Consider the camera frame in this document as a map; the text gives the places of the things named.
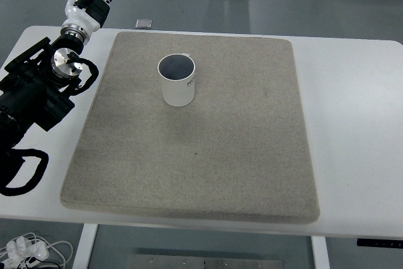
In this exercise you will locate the white table leg right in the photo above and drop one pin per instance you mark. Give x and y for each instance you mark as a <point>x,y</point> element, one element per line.
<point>320,253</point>

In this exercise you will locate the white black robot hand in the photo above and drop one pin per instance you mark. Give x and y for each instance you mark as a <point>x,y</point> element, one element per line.
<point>87,16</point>

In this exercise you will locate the white table leg left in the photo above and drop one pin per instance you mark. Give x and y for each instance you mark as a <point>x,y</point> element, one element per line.
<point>85,246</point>

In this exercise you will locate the white table leg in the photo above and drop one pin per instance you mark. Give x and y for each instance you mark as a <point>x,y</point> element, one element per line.
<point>85,246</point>
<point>320,253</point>

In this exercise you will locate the black table control panel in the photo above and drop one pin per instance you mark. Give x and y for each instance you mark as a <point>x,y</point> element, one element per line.
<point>380,243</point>

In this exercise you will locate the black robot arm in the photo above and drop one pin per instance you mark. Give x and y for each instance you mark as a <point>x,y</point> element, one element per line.
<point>41,80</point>

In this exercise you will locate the beige felt mat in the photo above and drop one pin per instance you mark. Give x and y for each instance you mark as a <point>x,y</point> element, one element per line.
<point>238,151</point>

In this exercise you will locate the small grey metal floor plate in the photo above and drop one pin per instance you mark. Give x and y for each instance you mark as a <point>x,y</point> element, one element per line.
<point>143,24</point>

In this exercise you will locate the white ribbed cup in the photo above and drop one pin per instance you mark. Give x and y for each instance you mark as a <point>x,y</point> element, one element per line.
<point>177,76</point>

